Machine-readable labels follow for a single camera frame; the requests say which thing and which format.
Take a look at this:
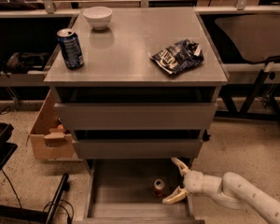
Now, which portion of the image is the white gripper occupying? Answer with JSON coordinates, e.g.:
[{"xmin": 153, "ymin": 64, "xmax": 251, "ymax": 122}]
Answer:
[{"xmin": 162, "ymin": 157, "xmax": 204, "ymax": 204}]

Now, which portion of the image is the red coke can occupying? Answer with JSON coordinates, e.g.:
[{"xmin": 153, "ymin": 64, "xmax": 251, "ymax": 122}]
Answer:
[{"xmin": 152, "ymin": 178, "xmax": 165, "ymax": 198}]

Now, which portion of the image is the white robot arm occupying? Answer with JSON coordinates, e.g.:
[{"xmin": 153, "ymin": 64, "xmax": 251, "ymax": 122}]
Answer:
[{"xmin": 162, "ymin": 157, "xmax": 280, "ymax": 224}]

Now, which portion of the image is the open grey bottom drawer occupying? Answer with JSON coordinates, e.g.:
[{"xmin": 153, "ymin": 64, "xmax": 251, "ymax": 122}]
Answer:
[{"xmin": 74, "ymin": 159, "xmax": 205, "ymax": 224}]

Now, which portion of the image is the grey middle drawer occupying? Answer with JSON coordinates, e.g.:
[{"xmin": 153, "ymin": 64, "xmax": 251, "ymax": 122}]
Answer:
[{"xmin": 73, "ymin": 139, "xmax": 203, "ymax": 159}]

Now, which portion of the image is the grey drawer cabinet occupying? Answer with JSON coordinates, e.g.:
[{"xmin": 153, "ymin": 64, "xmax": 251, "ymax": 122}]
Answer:
[{"xmin": 43, "ymin": 7, "xmax": 230, "ymax": 224}]

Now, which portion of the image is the grey top drawer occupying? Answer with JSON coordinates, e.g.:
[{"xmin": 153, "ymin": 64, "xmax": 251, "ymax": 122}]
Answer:
[{"xmin": 54, "ymin": 103, "xmax": 217, "ymax": 130}]

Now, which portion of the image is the blue soda can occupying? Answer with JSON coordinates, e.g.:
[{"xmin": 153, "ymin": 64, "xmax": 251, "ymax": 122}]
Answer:
[{"xmin": 57, "ymin": 28, "xmax": 84, "ymax": 69}]

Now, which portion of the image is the blue crumpled chip bag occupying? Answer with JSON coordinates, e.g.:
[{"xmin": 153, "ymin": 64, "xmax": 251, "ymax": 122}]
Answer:
[{"xmin": 149, "ymin": 39, "xmax": 204, "ymax": 75}]

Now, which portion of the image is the cardboard box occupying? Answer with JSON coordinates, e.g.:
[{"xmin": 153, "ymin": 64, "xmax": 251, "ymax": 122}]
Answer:
[{"xmin": 29, "ymin": 92, "xmax": 77, "ymax": 161}]

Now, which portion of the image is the black office chair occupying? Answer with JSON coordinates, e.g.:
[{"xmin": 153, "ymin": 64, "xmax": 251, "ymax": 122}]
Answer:
[{"xmin": 213, "ymin": 13, "xmax": 280, "ymax": 123}]

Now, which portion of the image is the white ceramic bowl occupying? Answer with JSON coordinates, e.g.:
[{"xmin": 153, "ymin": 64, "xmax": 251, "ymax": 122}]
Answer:
[{"xmin": 83, "ymin": 7, "xmax": 113, "ymax": 30}]

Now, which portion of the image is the black chair base leg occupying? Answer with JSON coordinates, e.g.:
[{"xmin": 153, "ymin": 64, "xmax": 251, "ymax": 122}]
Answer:
[{"xmin": 0, "ymin": 174, "xmax": 69, "ymax": 224}]

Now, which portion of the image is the black cable on floor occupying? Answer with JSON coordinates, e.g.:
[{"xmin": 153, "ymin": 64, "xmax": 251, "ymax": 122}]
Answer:
[{"xmin": 0, "ymin": 105, "xmax": 75, "ymax": 224}]

